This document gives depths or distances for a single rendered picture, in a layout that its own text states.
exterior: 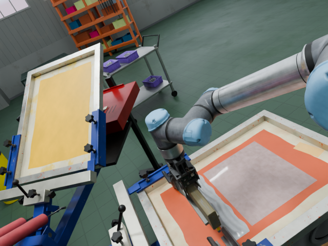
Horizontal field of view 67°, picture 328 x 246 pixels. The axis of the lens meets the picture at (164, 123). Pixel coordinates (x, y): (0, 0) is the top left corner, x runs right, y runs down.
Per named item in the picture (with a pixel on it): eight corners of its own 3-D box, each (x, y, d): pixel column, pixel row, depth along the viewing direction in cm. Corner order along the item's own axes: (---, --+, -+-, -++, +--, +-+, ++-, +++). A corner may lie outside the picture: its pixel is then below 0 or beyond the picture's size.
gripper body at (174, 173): (182, 192, 82) (169, 166, 76) (172, 178, 90) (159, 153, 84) (201, 179, 83) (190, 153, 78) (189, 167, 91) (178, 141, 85)
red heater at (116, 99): (96, 105, 232) (90, 94, 226) (140, 91, 219) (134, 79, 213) (69, 147, 182) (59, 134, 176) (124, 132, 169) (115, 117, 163)
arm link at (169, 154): (153, 143, 82) (174, 131, 83) (159, 153, 84) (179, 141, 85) (162, 153, 75) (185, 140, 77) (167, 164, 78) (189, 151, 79)
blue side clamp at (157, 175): (190, 162, 128) (185, 152, 125) (194, 167, 124) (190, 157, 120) (138, 194, 123) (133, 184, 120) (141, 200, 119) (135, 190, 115)
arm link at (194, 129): (214, 105, 69) (181, 105, 76) (194, 131, 62) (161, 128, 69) (221, 128, 72) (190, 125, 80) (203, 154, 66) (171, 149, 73)
